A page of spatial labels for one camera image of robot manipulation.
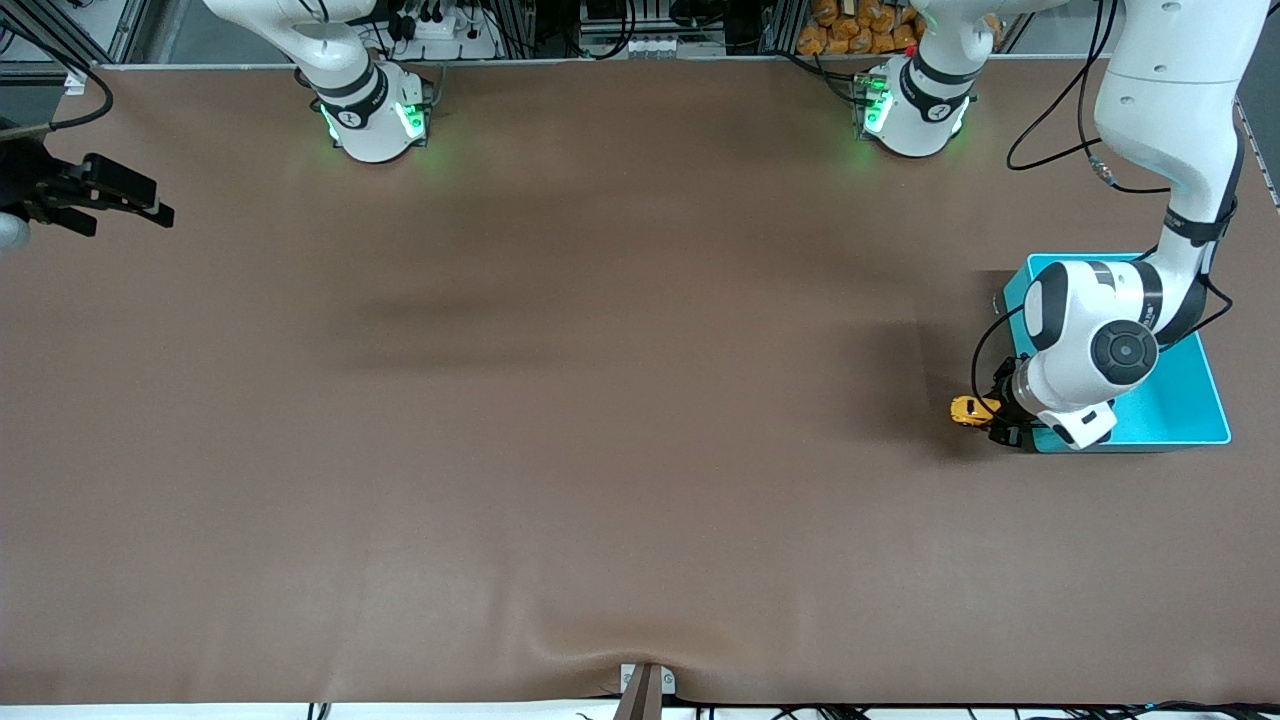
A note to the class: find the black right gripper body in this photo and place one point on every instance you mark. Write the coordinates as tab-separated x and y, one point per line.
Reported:
27	178

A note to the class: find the yellow beetle toy car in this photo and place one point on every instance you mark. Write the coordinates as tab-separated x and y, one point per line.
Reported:
968	410

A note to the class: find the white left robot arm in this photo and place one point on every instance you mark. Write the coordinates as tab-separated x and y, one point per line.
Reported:
1170	80

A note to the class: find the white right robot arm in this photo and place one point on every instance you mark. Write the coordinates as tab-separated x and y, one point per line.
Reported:
370	130

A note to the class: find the turquoise plastic box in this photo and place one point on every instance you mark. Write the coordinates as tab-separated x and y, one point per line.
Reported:
1180	400

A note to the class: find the brown table mat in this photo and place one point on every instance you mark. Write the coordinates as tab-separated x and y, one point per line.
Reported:
640	400

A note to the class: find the white power strip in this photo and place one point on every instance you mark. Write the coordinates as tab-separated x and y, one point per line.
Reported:
450	35

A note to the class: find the orange packaged snacks pile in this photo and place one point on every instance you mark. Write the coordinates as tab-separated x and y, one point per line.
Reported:
850	30

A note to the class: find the white connector block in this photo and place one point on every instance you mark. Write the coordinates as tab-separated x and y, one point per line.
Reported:
652	45

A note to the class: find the white corner bracket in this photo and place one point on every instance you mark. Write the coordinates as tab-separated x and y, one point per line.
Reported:
75	84

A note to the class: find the grey bracket with brown bar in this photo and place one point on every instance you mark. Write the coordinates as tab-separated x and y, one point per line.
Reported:
645	700

